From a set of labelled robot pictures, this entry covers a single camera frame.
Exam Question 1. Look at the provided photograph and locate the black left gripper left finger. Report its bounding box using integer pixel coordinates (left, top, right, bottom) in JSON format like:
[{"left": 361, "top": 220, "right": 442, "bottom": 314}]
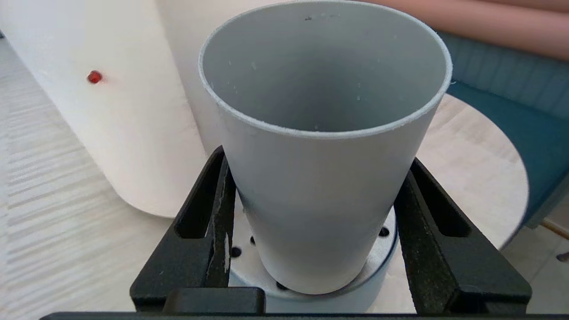
[{"left": 130, "top": 146, "right": 236, "bottom": 312}]

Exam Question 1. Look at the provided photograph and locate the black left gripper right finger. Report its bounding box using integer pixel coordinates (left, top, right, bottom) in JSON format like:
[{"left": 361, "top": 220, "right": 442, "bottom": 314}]
[{"left": 393, "top": 158, "right": 533, "bottom": 314}]

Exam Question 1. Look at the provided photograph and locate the grey plastic cup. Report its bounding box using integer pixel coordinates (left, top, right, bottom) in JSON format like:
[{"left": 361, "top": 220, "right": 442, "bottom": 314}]
[{"left": 198, "top": 0, "right": 453, "bottom": 295}]

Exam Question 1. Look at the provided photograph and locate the large blue round drip tray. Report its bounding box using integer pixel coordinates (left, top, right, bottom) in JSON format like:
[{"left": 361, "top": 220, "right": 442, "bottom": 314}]
[{"left": 224, "top": 196, "right": 398, "bottom": 314}]

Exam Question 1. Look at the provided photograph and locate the clear water dispenser white base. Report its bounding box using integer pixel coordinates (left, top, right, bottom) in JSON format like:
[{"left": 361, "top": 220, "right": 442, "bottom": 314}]
[{"left": 0, "top": 0, "right": 294, "bottom": 219}]

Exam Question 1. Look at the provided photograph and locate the teal upholstered booth sofa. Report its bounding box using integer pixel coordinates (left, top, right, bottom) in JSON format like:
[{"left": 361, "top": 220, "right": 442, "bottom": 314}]
[{"left": 435, "top": 30, "right": 569, "bottom": 230}]

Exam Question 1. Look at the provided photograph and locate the pink tubular bolster cushion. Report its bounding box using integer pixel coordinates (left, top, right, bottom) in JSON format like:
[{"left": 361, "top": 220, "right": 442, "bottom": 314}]
[{"left": 369, "top": 0, "right": 569, "bottom": 61}]

